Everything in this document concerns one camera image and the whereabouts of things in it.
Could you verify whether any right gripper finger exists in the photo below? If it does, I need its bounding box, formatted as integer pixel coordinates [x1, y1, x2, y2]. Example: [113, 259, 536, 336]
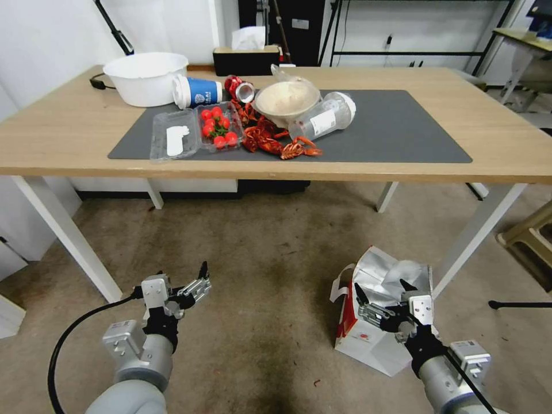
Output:
[398, 279, 418, 302]
[354, 282, 389, 324]

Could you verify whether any white red food delivery bag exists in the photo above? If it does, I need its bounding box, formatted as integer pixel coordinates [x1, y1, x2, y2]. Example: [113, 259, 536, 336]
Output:
[329, 246, 442, 377]

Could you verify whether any black stand foot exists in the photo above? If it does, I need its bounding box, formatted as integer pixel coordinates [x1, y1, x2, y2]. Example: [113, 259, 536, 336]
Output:
[488, 300, 552, 310]

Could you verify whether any beige plastic stool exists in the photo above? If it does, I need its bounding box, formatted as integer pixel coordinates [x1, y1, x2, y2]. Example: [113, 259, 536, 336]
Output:
[496, 201, 552, 282]

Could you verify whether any clear plastic clamshell container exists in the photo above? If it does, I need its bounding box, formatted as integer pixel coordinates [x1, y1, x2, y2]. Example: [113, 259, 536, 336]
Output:
[149, 102, 246, 163]

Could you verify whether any white low box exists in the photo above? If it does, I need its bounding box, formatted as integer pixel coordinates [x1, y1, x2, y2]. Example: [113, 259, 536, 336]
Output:
[0, 294, 28, 340]

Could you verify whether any grey table mat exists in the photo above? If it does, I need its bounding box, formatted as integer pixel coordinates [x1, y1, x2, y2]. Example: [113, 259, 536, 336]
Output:
[108, 89, 473, 164]

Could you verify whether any red crayfish shell pile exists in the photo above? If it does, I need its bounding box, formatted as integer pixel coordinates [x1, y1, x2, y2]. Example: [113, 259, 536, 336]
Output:
[241, 115, 290, 155]

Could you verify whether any wooden table with white legs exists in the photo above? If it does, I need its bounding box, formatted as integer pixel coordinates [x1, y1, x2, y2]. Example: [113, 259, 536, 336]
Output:
[0, 64, 552, 304]

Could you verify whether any red crayfish with claws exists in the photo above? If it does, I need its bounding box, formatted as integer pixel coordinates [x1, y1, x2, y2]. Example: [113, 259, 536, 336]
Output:
[280, 136, 324, 161]

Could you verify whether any small red crayfish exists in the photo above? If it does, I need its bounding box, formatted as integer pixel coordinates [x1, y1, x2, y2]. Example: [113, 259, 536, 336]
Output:
[232, 99, 259, 126]

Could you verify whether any blue paper cup white lid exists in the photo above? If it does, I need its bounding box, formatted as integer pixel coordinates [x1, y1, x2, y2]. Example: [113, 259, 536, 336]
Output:
[172, 74, 223, 109]

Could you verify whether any clear plastic cup with label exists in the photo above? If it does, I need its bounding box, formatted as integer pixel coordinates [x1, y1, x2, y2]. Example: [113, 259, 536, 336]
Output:
[287, 91, 358, 142]

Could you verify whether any white plastic basin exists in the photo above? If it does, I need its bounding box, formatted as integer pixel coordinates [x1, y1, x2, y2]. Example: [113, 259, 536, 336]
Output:
[102, 52, 190, 108]

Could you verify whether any crushed red drink can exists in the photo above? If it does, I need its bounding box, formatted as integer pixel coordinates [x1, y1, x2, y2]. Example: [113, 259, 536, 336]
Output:
[224, 75, 256, 105]

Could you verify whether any beige paper bowl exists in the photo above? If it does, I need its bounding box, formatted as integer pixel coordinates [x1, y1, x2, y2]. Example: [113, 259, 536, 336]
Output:
[253, 82, 322, 129]

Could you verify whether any black tissue box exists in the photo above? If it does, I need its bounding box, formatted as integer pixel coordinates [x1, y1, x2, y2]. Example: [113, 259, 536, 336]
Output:
[212, 45, 281, 77]

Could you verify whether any black tripod leg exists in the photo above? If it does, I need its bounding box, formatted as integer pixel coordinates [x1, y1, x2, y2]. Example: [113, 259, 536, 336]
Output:
[94, 0, 135, 56]

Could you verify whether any pale side desk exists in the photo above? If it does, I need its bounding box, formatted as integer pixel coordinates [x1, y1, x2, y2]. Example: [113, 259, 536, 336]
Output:
[493, 27, 552, 114]

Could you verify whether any white tissue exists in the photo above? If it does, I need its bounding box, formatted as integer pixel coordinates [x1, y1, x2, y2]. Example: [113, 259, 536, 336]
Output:
[231, 26, 266, 51]

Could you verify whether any black cabinet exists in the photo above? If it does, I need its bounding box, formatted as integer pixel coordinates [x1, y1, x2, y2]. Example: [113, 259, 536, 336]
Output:
[238, 0, 325, 67]

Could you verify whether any brown wooden stick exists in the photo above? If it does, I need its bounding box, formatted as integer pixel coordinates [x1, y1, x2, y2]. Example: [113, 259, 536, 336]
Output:
[270, 0, 292, 62]

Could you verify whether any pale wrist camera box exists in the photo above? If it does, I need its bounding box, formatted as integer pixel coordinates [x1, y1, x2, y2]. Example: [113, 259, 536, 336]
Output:
[141, 277, 173, 308]
[407, 293, 435, 325]

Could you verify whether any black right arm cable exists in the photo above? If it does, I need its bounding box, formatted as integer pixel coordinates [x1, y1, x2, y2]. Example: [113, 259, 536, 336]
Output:
[446, 344, 497, 414]

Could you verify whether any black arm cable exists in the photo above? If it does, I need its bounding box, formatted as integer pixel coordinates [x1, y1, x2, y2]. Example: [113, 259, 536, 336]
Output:
[47, 286, 147, 414]
[446, 344, 497, 414]

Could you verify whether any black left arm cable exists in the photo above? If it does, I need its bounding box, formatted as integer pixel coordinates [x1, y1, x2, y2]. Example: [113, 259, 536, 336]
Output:
[47, 286, 147, 414]

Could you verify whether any black power cable plug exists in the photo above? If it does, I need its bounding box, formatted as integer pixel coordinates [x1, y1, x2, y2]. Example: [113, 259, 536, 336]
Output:
[89, 72, 117, 90]

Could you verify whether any black metal rack frame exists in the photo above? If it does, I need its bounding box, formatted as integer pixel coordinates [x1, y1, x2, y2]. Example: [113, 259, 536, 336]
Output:
[318, 0, 516, 76]

